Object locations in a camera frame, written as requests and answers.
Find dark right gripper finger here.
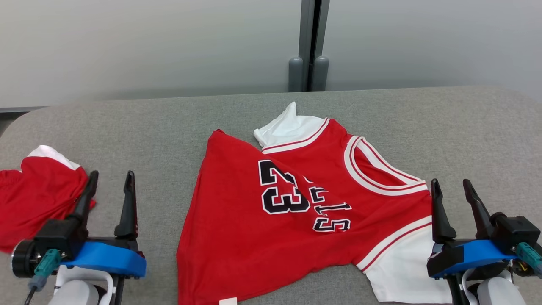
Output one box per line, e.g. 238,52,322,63
430,179,457,244
462,179,496,240

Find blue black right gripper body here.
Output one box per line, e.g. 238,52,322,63
427,238,518,279

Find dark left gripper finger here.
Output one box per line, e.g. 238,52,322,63
70,170,99,225
114,171,138,238

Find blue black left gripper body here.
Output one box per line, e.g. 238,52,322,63
61,237,147,279

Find red white shorts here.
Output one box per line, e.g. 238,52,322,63
0,145,96,254

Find red white Bulls jersey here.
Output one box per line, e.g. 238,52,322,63
176,102,454,305

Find black right cable teal plug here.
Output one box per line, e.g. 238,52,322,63
510,242,542,278

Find black cable teal plug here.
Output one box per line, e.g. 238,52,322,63
25,249,62,305
510,242,542,278

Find black left cable teal plug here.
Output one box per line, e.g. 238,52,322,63
25,249,62,305

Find grey cylindrical post bumper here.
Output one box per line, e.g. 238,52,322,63
313,56,330,92
289,57,304,92

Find grey partition post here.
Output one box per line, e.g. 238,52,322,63
299,0,330,92

